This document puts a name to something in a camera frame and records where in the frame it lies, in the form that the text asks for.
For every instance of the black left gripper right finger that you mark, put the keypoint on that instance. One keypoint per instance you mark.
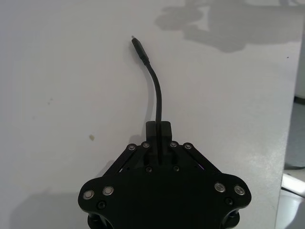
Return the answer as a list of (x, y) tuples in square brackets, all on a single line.
[(165, 143)]

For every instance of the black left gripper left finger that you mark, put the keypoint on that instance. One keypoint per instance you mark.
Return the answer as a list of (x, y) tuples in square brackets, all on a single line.
[(152, 143)]

